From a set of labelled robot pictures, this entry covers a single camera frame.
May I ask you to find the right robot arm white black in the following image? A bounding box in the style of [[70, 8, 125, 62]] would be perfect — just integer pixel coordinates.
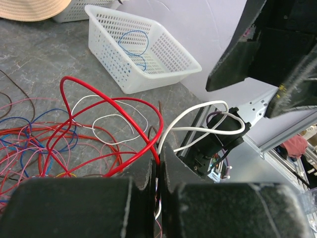
[[184, 0, 317, 177]]

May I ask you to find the white plastic basket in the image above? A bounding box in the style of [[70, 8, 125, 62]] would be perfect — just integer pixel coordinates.
[[53, 0, 123, 23], [84, 5, 202, 94]]

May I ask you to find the near white plastic basket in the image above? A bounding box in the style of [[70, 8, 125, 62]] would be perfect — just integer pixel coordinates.
[[84, 5, 202, 94]]

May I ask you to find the colourful wire bundle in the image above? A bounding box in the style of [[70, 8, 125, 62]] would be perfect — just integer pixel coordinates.
[[0, 69, 164, 206]]

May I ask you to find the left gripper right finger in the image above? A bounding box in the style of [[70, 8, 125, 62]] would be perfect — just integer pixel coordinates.
[[160, 143, 310, 238]]

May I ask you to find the blue wire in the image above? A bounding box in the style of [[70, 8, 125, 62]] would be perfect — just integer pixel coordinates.
[[118, 30, 150, 72]]

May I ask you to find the thick red wire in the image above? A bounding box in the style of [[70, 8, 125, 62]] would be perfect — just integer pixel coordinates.
[[45, 76, 164, 178]]

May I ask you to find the far white plastic basket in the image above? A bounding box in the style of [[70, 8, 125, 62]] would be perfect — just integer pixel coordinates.
[[53, 0, 123, 23]]

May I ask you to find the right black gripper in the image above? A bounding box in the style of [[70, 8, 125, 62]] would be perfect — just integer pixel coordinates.
[[206, 0, 317, 119]]

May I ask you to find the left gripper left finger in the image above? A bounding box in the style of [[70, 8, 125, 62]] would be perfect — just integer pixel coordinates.
[[0, 158, 158, 238]]

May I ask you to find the peach bucket hat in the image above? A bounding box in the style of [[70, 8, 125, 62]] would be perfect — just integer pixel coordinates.
[[0, 0, 71, 22]]

